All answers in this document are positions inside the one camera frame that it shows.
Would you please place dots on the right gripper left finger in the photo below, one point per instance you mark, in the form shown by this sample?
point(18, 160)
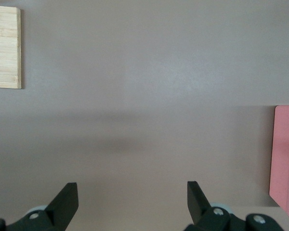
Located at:
point(62, 207)

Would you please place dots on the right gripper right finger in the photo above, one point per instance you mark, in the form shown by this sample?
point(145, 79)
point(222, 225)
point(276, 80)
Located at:
point(198, 207)

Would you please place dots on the pink plastic box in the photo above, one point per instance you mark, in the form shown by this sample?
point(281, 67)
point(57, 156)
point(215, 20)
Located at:
point(281, 156)

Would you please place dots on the bamboo cutting board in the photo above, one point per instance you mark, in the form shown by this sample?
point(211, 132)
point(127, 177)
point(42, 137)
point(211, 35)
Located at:
point(3, 48)

